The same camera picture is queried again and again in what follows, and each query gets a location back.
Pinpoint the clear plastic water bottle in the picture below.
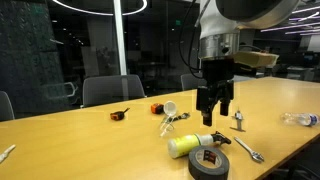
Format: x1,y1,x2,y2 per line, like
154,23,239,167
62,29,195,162
280,113,319,127

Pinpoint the orange tape measure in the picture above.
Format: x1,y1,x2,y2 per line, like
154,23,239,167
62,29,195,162
151,103,164,114

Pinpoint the grey office chair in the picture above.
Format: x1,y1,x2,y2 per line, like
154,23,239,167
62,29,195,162
0,91,15,121
83,75,146,107
181,73,206,91

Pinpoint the digital caliper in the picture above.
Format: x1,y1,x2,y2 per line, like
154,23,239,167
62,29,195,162
233,110,244,132

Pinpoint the white plastic tool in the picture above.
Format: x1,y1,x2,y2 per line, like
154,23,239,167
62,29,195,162
0,144,16,163

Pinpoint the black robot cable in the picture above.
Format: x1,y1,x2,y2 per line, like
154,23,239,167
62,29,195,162
178,0,205,80

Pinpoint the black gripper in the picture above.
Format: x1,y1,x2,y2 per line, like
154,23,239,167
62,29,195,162
196,59,234,127

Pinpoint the white pillar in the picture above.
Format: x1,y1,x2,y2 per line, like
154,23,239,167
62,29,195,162
113,0,127,75

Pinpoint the orange black utility knife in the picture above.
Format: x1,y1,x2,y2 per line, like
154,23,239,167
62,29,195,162
110,108,128,120

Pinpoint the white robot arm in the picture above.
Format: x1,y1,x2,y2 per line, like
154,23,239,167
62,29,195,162
196,0,300,126

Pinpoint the white yellow spray bottle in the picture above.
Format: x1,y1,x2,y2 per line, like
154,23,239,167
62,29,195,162
167,131,231,159

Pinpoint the silver adjustable wrench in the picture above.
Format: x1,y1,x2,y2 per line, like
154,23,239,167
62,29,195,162
234,137,264,163

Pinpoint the black duct tape roll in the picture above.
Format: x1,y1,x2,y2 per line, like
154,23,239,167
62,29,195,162
188,146,229,180

